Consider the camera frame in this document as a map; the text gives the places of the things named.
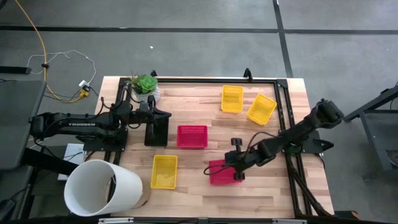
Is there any black plastic basket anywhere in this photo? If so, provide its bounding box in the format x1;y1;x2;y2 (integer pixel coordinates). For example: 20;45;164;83
144;117;169;147

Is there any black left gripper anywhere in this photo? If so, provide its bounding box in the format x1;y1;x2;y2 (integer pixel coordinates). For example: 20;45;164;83
139;95;172;140

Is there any silver metal bracket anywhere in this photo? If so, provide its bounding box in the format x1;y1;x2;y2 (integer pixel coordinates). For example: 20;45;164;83
272;218;308;224
98;217;135;224

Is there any black aluminium table frame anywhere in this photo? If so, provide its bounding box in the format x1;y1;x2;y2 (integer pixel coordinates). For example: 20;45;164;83
105;77;335;218

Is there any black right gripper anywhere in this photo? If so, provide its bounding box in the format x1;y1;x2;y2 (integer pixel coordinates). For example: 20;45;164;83
225;138;251;181

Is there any grey side table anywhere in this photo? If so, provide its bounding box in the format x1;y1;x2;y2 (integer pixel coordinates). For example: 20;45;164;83
0;80;47;171

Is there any yellow plastic basket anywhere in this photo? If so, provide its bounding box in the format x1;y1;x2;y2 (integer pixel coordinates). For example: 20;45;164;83
246;93;278;126
221;85;244;113
150;154;178;190

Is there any white paper sheet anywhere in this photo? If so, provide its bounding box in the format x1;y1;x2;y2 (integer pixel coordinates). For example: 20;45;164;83
57;142;87;181

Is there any green succulent plant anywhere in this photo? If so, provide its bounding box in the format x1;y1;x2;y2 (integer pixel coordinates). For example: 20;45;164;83
128;71;159;96

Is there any thin white cable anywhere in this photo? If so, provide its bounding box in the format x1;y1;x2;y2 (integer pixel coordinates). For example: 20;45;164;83
26;49;97;86

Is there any white patterned plant pot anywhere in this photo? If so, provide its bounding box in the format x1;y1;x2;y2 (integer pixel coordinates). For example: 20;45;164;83
134;86;161;104

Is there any black flat bar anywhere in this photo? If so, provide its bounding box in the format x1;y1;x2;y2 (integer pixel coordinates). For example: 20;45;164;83
0;65;32;75

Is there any dark metal table frame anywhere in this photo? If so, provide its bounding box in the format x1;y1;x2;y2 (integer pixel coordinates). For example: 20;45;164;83
341;83;398;181

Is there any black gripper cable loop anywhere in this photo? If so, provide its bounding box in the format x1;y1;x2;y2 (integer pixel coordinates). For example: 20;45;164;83
203;164;233;176

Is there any yellow cable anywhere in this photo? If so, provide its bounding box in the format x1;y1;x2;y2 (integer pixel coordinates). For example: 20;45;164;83
14;0;91;104

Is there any red plastic basket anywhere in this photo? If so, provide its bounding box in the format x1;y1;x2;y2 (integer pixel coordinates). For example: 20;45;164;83
208;159;244;186
176;124;209;149

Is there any large white cylinder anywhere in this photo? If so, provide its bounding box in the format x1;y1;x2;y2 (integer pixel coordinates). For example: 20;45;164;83
63;159;144;217

